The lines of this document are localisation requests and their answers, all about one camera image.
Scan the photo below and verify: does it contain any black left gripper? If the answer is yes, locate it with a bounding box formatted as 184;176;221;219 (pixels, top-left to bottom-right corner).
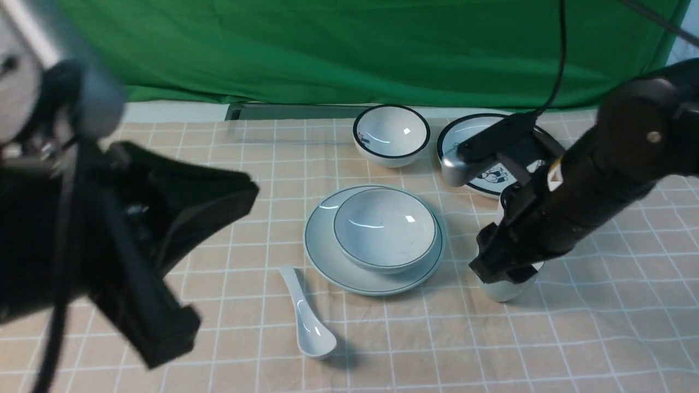
2;142;259;369

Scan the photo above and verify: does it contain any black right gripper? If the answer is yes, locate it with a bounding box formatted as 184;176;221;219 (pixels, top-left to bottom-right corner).
469;154;596;284

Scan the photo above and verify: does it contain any light blue ceramic cup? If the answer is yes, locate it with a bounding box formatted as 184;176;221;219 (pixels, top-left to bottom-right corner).
475;262;545;303

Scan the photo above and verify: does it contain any light blue ceramic bowl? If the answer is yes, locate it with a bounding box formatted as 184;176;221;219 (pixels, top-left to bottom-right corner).
334;187;441;275

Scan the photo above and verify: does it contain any light blue ceramic spoon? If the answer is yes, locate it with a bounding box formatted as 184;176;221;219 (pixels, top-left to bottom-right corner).
278;266;337;360

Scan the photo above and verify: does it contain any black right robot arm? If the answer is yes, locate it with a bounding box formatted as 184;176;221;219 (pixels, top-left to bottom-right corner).
469;59;698;283

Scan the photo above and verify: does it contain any white plate with cartoon print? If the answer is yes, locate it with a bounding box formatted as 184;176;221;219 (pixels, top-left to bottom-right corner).
437;109;546;199

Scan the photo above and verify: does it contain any white bowl with black rim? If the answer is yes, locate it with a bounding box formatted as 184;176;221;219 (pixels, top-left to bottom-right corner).
352;105;431;168

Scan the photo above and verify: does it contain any green backdrop cloth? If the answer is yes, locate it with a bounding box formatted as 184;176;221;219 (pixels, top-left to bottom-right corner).
55;0;691;110

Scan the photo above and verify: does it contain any beige checked tablecloth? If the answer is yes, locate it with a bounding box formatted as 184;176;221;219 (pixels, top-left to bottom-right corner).
52;119;698;392

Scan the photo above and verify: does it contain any light blue ceramic plate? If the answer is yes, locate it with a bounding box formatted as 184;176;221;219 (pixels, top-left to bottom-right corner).
304;184;446;296

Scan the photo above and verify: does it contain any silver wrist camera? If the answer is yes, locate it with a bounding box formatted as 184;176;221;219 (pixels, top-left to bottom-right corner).
440;110;566;187

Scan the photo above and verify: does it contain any grey metal rail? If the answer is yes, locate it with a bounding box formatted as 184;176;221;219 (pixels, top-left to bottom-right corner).
224;102;372;121

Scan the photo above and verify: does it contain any black camera cable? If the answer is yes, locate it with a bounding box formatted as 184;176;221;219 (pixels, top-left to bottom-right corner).
532;0;567;118

